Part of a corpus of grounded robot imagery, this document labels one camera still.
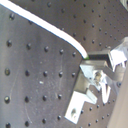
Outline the white cable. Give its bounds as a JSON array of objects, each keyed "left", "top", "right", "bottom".
[{"left": 0, "top": 0, "right": 90, "bottom": 60}]

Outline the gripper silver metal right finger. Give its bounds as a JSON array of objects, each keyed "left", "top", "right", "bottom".
[{"left": 88, "top": 35, "right": 128, "bottom": 82}]

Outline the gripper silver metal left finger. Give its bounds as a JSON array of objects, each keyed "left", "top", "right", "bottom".
[{"left": 65, "top": 63, "right": 111, "bottom": 124}]

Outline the black perforated breadboard plate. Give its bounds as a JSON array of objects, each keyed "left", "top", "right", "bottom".
[{"left": 0, "top": 0, "right": 128, "bottom": 128}]

